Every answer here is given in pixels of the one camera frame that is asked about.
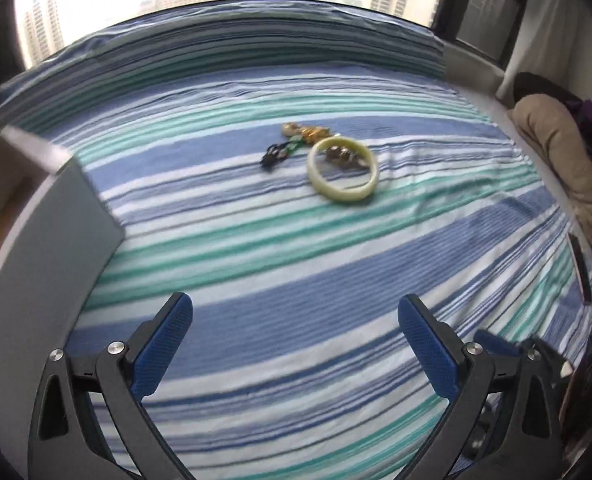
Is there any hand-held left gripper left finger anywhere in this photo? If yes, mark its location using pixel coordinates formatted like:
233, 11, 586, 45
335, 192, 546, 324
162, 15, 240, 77
28, 291, 195, 480

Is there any blue green striped bed sheet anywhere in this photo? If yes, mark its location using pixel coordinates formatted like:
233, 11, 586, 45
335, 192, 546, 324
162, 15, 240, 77
40, 62, 592, 480

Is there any white curtain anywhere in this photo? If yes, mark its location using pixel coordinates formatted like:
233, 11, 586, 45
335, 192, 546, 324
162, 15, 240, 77
496, 0, 579, 102

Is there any long white cardboard box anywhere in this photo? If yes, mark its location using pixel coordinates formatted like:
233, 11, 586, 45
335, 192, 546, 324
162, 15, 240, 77
0, 125, 126, 467

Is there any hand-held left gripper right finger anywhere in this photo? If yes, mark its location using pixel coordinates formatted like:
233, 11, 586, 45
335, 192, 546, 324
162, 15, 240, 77
397, 294, 563, 480

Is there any black smartphone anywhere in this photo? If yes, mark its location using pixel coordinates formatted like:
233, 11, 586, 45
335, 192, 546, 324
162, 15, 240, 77
568, 234, 592, 304

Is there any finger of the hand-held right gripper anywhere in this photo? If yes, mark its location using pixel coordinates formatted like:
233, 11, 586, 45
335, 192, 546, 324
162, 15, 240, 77
475, 329, 575, 386

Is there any beige blanket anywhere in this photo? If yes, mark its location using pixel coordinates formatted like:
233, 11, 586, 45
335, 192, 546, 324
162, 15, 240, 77
513, 94, 592, 249

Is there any pale jade bangle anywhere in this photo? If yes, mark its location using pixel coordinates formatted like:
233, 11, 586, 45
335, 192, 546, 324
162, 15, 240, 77
307, 136, 379, 205

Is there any dark cloth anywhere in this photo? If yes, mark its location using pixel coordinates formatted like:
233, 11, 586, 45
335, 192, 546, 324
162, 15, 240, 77
513, 72, 585, 112

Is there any brown bead charm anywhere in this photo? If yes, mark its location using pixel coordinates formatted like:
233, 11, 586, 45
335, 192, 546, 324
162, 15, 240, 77
325, 144, 369, 169

